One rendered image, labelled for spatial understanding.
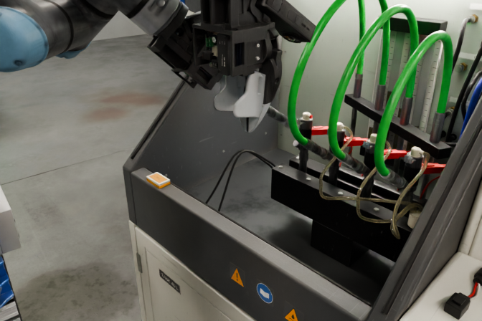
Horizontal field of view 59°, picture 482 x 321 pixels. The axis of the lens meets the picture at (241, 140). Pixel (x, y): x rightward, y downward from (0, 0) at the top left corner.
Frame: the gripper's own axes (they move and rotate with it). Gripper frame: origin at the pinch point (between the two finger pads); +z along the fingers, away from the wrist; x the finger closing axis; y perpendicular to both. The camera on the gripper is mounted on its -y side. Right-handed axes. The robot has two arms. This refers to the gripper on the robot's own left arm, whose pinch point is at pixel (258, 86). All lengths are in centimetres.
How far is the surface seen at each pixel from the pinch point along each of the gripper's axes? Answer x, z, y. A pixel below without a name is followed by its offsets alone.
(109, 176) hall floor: -222, 61, 42
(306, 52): 8.9, -0.8, -6.8
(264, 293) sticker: 6.8, 20.3, 30.0
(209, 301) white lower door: -11.1, 24.9, 39.3
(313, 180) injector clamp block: -3.1, 25.4, 6.0
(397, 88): 23.0, 6.8, -6.0
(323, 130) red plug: -4.3, 21.2, -4.2
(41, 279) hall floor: -143, 36, 94
